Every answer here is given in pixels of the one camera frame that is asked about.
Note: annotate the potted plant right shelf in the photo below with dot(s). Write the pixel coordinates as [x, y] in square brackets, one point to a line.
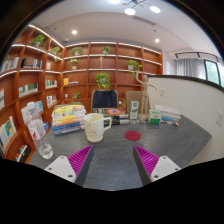
[134, 67]

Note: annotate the potted plant shelf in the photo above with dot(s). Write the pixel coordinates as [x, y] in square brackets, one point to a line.
[134, 67]
[103, 80]

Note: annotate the book with orange cover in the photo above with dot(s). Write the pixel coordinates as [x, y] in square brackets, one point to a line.
[108, 111]

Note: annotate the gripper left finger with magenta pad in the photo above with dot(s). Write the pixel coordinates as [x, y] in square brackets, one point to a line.
[73, 168]

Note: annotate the stack of colourful books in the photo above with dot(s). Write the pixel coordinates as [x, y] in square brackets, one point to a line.
[68, 118]

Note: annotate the potted plant upper left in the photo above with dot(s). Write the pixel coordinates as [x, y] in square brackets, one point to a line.
[39, 41]

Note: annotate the black office chair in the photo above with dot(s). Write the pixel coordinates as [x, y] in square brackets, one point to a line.
[104, 99]

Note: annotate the cream ceramic mug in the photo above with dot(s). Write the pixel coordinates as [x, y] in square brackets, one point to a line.
[95, 125]

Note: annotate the potted plant centre shelf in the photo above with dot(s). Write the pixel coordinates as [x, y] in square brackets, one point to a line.
[103, 80]

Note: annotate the grey window curtain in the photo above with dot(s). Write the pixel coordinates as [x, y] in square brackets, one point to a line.
[191, 67]

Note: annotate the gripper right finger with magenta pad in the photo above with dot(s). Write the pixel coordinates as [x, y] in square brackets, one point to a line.
[152, 167]

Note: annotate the wooden bookshelf wall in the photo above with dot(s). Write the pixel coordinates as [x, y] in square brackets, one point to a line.
[58, 75]

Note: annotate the ceiling chandelier lamp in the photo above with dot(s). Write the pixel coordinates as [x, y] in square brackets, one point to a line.
[132, 4]

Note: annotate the stack of white books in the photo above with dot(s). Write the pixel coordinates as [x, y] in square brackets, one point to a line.
[169, 112]

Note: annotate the wooden artist mannequin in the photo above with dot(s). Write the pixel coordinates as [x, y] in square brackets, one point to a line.
[145, 97]

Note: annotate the small green white box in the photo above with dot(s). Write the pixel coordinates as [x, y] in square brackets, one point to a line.
[154, 117]

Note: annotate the clear plastic water bottle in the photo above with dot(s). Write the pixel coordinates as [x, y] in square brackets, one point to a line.
[37, 132]

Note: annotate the green and white carton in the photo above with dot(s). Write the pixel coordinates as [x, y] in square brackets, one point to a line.
[133, 112]

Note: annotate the red round coaster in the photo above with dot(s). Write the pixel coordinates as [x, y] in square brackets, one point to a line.
[132, 135]

